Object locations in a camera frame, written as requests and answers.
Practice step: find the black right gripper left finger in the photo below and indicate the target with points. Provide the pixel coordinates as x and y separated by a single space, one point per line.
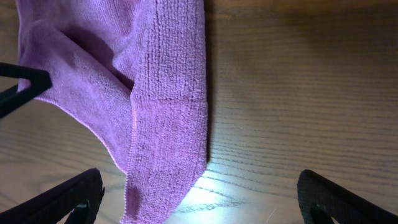
77 199

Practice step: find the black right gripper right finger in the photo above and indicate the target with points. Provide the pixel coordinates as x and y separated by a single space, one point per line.
323 201

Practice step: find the purple microfiber cloth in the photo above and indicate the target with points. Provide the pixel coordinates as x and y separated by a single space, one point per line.
133 73

